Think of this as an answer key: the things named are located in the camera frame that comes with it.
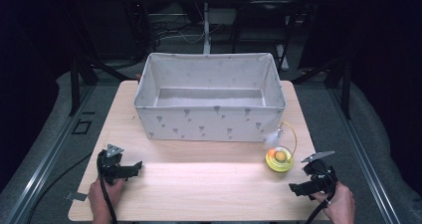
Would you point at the black chair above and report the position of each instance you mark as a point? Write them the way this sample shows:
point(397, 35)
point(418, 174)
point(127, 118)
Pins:
point(262, 21)

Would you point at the silver tape strip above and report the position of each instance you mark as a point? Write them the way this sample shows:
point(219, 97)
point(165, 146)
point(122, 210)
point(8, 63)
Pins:
point(76, 196)

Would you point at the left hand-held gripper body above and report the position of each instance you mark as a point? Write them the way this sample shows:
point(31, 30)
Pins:
point(111, 166)

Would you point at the grey fabric storage box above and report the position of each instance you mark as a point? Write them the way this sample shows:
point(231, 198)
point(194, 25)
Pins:
point(209, 99)

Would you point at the person's left hand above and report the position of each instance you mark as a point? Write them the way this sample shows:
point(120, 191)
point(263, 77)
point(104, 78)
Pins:
point(103, 197)

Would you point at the yellow cat toy with feather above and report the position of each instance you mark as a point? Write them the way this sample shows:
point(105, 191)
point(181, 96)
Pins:
point(279, 159)

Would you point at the black metal stand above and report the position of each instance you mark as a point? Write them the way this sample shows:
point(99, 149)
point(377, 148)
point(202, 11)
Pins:
point(74, 84)
point(345, 84)

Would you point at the white desk leg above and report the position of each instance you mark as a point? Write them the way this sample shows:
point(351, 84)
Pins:
point(206, 28)

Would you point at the aluminium floor rail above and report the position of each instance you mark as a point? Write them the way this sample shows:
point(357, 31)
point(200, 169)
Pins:
point(365, 164)
point(43, 171)

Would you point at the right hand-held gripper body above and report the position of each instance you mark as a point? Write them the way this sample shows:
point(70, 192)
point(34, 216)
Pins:
point(320, 174)

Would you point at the person's right hand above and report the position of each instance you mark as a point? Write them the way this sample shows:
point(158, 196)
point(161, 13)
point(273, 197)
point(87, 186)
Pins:
point(338, 205)

